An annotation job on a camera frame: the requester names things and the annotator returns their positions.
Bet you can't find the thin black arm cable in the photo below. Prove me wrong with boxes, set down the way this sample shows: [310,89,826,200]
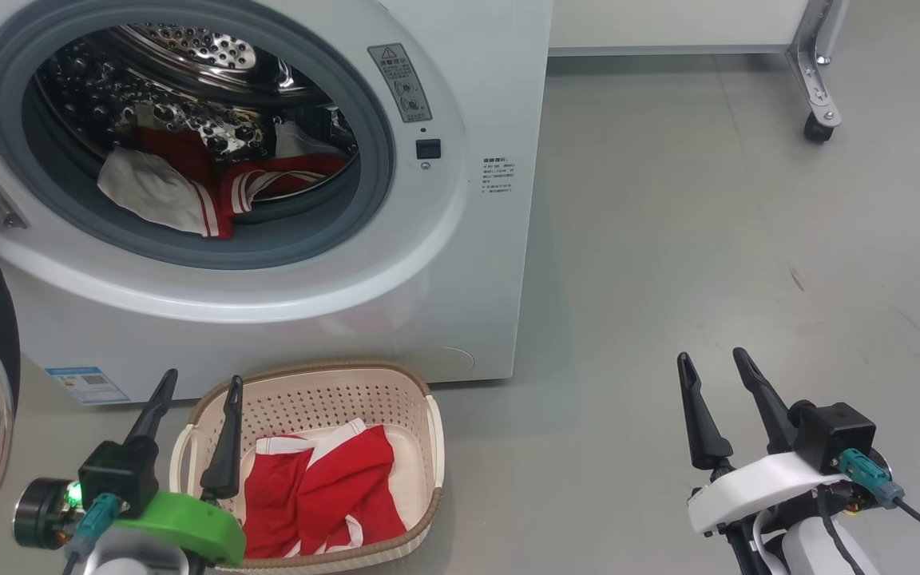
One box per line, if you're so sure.
[815,487,868,575]

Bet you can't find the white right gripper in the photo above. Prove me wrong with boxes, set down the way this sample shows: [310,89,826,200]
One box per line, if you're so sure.
[676,347,852,536]

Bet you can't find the red shorts with white trim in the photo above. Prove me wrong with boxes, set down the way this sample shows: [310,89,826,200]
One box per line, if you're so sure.
[240,418,409,560]

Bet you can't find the white front-load washing machine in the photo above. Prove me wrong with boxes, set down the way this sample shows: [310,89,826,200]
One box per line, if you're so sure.
[0,0,554,406]

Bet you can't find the black printed text label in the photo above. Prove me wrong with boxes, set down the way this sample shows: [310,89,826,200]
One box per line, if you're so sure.
[482,157,515,195]

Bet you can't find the red and white printed jersey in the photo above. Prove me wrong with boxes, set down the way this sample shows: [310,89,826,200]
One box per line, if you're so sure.
[97,120,349,240]

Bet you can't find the white board panel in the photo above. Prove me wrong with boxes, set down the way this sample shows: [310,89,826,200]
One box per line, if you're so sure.
[548,0,816,57]

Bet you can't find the cream perforated laundry basket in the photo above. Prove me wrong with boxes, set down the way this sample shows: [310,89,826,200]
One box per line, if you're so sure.
[169,361,446,571]

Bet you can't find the blue energy label sticker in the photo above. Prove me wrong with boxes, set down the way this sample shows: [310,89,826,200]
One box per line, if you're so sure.
[43,366,130,406]

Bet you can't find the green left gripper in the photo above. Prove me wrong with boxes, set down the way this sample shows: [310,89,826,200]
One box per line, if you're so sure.
[13,368,247,575]

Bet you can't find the grey warning sticker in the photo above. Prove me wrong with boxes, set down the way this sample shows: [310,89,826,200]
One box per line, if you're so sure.
[368,43,433,124]

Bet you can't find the silver metal frame leg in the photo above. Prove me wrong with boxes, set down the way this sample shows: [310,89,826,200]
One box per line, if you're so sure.
[785,0,852,129]

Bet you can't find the stainless steel washing machine drum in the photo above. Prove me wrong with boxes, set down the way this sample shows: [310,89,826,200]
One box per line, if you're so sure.
[33,22,361,224]

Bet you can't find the black cable with teal plug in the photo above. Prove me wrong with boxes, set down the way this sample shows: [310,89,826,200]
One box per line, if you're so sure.
[839,449,920,556]
[67,493,124,575]

